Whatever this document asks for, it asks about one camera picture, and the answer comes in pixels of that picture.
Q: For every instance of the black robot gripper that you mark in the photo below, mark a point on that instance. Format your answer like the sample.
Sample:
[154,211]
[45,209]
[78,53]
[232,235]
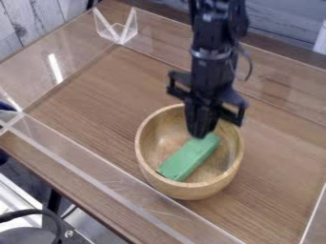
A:
[206,91]

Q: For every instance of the green rectangular block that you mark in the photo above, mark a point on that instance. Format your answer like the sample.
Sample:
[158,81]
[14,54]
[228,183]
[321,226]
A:
[189,157]

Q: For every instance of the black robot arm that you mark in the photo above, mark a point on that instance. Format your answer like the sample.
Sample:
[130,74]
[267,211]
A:
[220,23]

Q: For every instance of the brown wooden bowl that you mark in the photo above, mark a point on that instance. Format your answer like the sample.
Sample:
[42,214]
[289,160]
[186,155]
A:
[161,136]

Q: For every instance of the clear acrylic tray walls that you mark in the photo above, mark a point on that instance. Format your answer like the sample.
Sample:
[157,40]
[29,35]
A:
[85,92]

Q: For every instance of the white object at right edge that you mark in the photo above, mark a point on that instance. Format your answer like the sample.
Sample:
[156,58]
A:
[320,44]

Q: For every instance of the black table leg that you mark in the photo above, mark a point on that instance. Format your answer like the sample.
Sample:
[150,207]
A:
[54,202]

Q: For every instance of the black metal bracket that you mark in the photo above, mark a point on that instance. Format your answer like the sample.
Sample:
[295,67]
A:
[70,235]

